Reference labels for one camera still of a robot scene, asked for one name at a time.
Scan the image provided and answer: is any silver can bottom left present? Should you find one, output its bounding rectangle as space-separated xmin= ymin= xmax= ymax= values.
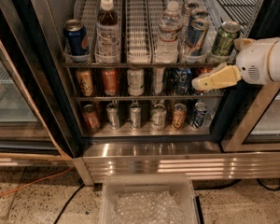
xmin=106 ymin=103 xmax=119 ymax=130

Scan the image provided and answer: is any steel fridge cabinet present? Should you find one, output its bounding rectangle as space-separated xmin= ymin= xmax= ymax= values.
xmin=6 ymin=0 xmax=280 ymax=187

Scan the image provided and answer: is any glass fridge door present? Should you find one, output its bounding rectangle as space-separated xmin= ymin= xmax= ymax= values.
xmin=221 ymin=82 xmax=280 ymax=152
xmin=0 ymin=0 xmax=78 ymax=158

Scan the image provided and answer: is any orange cable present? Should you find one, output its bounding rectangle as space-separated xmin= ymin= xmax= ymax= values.
xmin=0 ymin=166 xmax=75 ymax=202

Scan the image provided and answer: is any tan can bottom shelf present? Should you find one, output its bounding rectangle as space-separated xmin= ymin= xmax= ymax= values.
xmin=172 ymin=104 xmax=187 ymax=130

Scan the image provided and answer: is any black cable left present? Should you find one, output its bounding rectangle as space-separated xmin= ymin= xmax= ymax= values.
xmin=53 ymin=182 xmax=86 ymax=224

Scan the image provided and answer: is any blue can bottom shelf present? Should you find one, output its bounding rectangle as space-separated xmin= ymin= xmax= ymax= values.
xmin=189 ymin=102 xmax=207 ymax=129

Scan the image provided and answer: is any wire shelf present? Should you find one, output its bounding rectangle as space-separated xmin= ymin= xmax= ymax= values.
xmin=72 ymin=66 xmax=226 ymax=103
xmin=64 ymin=0 xmax=259 ymax=64

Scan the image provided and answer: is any silver can bottom centre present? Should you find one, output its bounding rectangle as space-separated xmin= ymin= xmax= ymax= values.
xmin=130 ymin=103 xmax=141 ymax=130

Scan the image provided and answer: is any red can middle shelf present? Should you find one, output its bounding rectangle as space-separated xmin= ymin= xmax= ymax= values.
xmin=194 ymin=68 xmax=214 ymax=95

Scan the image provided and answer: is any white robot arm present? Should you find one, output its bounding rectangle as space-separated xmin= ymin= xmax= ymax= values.
xmin=191 ymin=37 xmax=280 ymax=91

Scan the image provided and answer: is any blue can middle shelf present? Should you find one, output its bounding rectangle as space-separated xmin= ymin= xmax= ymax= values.
xmin=172 ymin=68 xmax=190 ymax=94

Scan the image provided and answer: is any middle wire shelf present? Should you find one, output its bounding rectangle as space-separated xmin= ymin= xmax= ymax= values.
xmin=72 ymin=66 xmax=226 ymax=103

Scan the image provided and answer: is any clear plastic bin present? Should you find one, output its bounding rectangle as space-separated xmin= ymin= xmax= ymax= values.
xmin=99 ymin=174 xmax=201 ymax=224

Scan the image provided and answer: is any black cable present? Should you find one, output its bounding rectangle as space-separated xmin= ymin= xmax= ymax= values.
xmin=193 ymin=177 xmax=280 ymax=192
xmin=53 ymin=182 xmax=86 ymax=224

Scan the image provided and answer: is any top wire shelf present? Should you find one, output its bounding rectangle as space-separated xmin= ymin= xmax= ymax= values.
xmin=64 ymin=0 xmax=259 ymax=64

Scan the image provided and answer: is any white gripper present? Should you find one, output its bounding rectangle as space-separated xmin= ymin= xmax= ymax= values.
xmin=191 ymin=37 xmax=280 ymax=91

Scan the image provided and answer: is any silver can middle shelf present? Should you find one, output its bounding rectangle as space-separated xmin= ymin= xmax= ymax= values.
xmin=153 ymin=67 xmax=165 ymax=94

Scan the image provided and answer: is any green soda can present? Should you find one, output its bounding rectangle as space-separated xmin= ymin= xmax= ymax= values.
xmin=211 ymin=21 xmax=241 ymax=56

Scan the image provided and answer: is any grey can bottom shelf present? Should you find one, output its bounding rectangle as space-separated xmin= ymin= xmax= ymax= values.
xmin=151 ymin=104 xmax=166 ymax=131

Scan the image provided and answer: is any orange can bottom shelf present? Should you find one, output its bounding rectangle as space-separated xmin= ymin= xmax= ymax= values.
xmin=82 ymin=105 xmax=101 ymax=131

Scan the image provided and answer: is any tan can shelf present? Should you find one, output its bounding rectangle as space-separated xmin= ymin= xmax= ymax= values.
xmin=76 ymin=69 xmax=94 ymax=97
xmin=172 ymin=104 xmax=187 ymax=130

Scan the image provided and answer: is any brown tea bottle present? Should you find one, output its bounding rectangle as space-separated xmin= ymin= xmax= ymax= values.
xmin=96 ymin=0 xmax=120 ymax=63

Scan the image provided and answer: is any blue pepsi can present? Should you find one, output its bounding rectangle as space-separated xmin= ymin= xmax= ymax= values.
xmin=63 ymin=20 xmax=89 ymax=56

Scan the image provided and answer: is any white can middle shelf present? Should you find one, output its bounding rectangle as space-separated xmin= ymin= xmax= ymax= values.
xmin=127 ymin=69 xmax=144 ymax=96

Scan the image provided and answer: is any black cable right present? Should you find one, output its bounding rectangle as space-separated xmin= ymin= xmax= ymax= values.
xmin=193 ymin=177 xmax=280 ymax=192

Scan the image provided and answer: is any left glass fridge door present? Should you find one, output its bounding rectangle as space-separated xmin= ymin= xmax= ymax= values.
xmin=0 ymin=0 xmax=78 ymax=158

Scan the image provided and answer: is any orange can shelf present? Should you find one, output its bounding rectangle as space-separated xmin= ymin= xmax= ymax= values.
xmin=102 ymin=69 xmax=119 ymax=96
xmin=82 ymin=105 xmax=101 ymax=131

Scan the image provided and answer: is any bubble wrap sheet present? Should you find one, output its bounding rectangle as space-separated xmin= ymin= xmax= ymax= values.
xmin=111 ymin=191 xmax=186 ymax=224

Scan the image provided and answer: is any tan can middle shelf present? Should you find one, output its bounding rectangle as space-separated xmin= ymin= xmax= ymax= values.
xmin=76 ymin=69 xmax=94 ymax=97

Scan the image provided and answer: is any right glass fridge door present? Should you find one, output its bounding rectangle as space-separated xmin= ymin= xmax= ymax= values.
xmin=221 ymin=82 xmax=280 ymax=152

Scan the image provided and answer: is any orange can middle shelf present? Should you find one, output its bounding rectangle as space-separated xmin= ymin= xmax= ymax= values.
xmin=102 ymin=69 xmax=119 ymax=96

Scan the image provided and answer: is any clear water bottle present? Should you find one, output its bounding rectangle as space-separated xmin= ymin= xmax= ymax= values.
xmin=155 ymin=1 xmax=182 ymax=63

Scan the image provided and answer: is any red bull can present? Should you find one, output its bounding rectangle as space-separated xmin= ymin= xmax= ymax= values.
xmin=185 ymin=19 xmax=209 ymax=56
xmin=189 ymin=8 xmax=209 ymax=22

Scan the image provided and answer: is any blue can shelf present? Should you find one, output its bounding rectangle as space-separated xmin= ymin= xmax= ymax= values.
xmin=189 ymin=102 xmax=207 ymax=129
xmin=172 ymin=68 xmax=190 ymax=94

